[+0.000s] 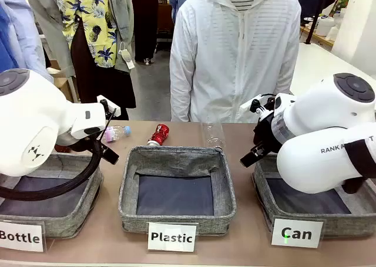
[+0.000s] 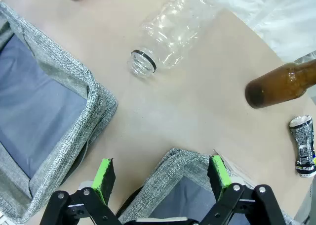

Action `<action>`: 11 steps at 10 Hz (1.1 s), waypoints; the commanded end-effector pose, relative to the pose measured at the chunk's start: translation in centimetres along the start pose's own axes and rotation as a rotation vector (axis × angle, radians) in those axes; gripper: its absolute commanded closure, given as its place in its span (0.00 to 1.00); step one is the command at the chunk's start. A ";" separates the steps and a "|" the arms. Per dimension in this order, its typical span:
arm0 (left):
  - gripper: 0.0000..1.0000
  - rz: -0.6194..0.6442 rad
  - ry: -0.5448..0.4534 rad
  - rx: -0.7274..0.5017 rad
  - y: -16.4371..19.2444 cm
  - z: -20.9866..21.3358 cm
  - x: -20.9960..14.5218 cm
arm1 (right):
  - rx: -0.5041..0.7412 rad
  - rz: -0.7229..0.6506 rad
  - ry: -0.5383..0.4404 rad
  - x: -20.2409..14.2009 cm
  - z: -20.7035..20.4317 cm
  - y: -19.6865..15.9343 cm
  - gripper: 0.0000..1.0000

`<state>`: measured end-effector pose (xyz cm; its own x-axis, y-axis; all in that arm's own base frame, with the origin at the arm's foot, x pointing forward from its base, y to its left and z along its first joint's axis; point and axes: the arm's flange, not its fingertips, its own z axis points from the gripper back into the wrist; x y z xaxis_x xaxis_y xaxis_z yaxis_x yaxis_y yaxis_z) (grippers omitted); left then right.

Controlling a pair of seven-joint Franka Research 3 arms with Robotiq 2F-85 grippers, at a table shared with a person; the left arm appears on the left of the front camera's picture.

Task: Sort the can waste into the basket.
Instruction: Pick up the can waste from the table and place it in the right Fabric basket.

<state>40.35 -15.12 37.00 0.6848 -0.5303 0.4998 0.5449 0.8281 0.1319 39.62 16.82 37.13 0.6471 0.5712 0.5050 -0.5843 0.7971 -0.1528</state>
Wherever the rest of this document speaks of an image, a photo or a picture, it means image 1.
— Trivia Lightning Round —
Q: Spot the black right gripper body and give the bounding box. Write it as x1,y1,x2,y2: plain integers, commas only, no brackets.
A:
253,110,283,156

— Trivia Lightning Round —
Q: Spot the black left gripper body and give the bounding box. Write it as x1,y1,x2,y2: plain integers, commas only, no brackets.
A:
73,136,104,155

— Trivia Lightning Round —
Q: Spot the small pink-label plastic bottle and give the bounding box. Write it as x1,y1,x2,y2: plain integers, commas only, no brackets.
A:
101,125,132,144

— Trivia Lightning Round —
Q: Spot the large clear plastic bottle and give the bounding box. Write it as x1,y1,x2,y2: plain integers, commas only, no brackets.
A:
200,121,226,150

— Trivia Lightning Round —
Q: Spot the crushed red can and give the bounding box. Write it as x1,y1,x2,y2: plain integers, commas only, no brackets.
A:
146,123,170,147

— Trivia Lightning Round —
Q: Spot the grey fabric basket plastic label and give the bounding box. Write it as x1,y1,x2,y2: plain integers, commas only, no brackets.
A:
118,145,237,237

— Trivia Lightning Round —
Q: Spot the grey fabric basket bottle label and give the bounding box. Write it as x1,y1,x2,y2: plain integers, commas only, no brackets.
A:
0,152,104,239

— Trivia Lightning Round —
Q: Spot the white Can sign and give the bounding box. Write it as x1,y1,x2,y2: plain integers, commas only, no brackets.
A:
270,217,325,249

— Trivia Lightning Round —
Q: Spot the grey fabric basket can label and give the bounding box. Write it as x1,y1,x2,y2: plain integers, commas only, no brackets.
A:
251,160,376,240

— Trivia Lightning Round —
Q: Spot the cardboard box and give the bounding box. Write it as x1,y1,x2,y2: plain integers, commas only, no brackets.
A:
46,67,79,103

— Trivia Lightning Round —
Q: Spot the person in white hoodie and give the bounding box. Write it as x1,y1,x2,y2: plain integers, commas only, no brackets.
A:
169,0,303,124

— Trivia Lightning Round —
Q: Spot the white background table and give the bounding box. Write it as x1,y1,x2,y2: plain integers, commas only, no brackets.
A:
289,42,376,87

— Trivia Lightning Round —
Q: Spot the hanging grey face mask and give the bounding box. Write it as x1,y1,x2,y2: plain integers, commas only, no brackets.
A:
118,41,136,73

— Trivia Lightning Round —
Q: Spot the white Plastic sign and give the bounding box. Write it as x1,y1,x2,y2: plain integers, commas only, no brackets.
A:
146,221,198,254

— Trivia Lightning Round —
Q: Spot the white Bottle sign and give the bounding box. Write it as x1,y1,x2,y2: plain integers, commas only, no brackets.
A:
0,221,47,253

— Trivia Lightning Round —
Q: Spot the person in yellow floral shirt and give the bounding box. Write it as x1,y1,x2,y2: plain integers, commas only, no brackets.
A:
28,0,137,121

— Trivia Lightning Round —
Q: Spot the person in light blue coat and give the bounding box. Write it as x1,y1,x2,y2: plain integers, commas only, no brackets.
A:
0,0,54,83

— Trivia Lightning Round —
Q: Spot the person in dark clothing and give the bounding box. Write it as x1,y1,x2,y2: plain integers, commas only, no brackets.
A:
129,0,161,65

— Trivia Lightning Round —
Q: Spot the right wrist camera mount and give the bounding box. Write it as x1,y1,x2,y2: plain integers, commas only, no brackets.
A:
240,93,277,113

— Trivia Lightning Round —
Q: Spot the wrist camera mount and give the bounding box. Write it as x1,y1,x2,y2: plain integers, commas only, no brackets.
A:
240,93,277,113
96,94,121,118

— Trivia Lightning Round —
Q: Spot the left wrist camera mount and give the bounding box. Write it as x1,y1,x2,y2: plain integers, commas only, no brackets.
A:
96,94,121,118

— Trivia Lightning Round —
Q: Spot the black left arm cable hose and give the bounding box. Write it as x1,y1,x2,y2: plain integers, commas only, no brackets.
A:
0,131,105,202

